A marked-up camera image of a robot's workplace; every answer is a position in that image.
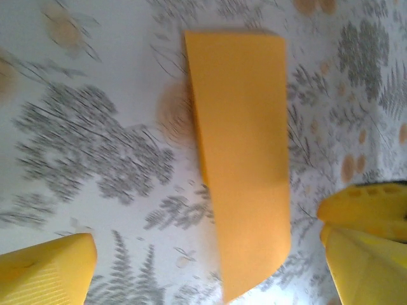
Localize floral tablecloth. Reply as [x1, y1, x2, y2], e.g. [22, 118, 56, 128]
[0, 0, 407, 305]

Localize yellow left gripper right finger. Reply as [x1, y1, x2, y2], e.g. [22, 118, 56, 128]
[317, 180, 407, 305]

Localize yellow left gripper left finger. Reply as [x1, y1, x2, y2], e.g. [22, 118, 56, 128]
[0, 233, 98, 305]

